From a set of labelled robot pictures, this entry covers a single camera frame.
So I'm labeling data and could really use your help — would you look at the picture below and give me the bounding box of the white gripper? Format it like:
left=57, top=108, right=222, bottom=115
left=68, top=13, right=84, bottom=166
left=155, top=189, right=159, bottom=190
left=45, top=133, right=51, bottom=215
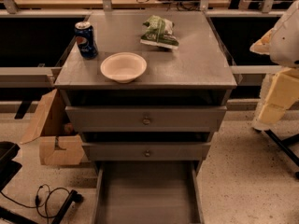
left=257, top=68, right=299, bottom=124

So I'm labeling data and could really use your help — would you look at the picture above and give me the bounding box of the blue pepsi can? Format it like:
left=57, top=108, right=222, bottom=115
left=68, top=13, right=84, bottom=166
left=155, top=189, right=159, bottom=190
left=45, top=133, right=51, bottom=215
left=74, top=21, right=98, bottom=59

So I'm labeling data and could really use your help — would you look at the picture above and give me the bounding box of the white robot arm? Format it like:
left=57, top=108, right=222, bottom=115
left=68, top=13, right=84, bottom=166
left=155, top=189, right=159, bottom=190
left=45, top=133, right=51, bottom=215
left=249, top=0, right=299, bottom=131

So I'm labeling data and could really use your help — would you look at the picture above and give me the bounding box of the grey drawer cabinet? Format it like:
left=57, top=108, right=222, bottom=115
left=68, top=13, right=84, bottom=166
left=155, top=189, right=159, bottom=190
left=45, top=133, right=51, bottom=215
left=53, top=10, right=238, bottom=224

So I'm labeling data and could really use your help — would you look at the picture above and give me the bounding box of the open bottom grey drawer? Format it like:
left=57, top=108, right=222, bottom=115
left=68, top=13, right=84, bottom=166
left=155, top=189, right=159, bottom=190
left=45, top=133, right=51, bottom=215
left=92, top=161, right=205, bottom=224

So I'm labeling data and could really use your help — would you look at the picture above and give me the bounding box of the middle grey drawer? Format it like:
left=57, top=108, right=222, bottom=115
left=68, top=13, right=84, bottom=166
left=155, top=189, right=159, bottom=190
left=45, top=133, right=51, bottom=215
left=82, top=142, right=210, bottom=161

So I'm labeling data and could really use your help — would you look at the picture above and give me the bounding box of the top grey drawer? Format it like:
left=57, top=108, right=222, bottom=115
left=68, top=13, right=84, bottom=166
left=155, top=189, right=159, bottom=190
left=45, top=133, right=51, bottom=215
left=65, top=106, right=226, bottom=133

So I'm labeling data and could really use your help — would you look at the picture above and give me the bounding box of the black stand leg right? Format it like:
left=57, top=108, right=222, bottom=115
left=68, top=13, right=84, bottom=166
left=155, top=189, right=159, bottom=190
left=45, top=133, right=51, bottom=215
left=265, top=130, right=299, bottom=167

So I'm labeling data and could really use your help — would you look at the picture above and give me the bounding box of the green chip bag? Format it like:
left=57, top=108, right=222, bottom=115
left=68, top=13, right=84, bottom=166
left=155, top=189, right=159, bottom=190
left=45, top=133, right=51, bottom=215
left=140, top=15, right=179, bottom=49

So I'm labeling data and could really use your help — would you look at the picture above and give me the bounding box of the white paper bowl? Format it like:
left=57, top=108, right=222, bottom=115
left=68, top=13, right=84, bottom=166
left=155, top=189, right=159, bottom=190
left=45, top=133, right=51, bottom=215
left=100, top=52, right=147, bottom=83

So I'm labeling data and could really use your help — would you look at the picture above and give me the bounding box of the black chair base leg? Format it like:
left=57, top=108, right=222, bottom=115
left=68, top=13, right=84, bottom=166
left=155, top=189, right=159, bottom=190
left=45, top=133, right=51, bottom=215
left=51, top=189, right=83, bottom=224

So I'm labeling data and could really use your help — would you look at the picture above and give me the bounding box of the brown cardboard box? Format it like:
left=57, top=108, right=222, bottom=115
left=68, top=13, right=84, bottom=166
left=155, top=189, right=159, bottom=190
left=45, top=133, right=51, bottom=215
left=21, top=89, right=84, bottom=165

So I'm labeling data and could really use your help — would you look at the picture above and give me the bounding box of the black bin at left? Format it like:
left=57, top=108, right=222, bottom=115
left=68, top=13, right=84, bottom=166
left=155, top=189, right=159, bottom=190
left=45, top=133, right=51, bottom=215
left=0, top=141, right=21, bottom=191

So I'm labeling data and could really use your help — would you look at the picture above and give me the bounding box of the black cable on floor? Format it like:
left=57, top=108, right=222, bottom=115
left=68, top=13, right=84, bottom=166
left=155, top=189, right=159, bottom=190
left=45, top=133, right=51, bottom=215
left=0, top=183, right=71, bottom=219

